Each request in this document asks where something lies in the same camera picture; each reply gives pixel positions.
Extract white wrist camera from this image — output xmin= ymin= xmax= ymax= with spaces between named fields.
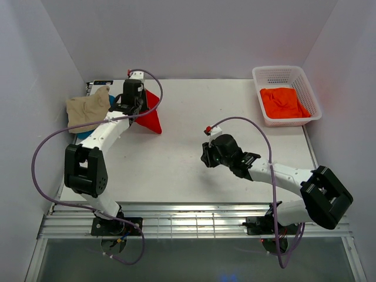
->
xmin=204 ymin=126 xmax=223 ymax=144
xmin=127 ymin=69 xmax=145 ymax=84

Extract blue label sticker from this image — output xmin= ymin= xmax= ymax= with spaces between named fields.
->
xmin=93 ymin=80 xmax=113 ymax=85

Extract beige folded t shirt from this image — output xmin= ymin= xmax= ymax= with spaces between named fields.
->
xmin=66 ymin=85 xmax=110 ymax=127

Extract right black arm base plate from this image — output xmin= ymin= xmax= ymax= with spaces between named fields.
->
xmin=242 ymin=216 xmax=298 ymax=236

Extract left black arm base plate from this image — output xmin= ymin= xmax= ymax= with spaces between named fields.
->
xmin=90 ymin=217 xmax=140 ymax=237

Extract red t shirt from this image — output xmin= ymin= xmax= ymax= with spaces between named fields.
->
xmin=136 ymin=90 xmax=162 ymax=135

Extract white plastic basket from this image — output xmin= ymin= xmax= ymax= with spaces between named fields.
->
xmin=252 ymin=65 xmax=322 ymax=127

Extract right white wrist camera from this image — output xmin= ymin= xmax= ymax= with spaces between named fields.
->
xmin=204 ymin=126 xmax=223 ymax=144

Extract aluminium frame rail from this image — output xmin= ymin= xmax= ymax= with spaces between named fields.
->
xmin=38 ymin=202 xmax=353 ymax=239

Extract blue folded t shirt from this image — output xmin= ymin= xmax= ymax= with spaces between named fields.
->
xmin=76 ymin=95 xmax=115 ymax=139

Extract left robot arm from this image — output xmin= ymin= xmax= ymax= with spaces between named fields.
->
xmin=64 ymin=78 xmax=148 ymax=221

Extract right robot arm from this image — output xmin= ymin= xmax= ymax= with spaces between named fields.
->
xmin=201 ymin=134 xmax=353 ymax=230

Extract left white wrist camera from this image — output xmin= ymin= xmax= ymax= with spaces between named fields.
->
xmin=127 ymin=69 xmax=145 ymax=84

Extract orange t shirt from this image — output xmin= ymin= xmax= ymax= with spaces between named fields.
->
xmin=260 ymin=88 xmax=311 ymax=119

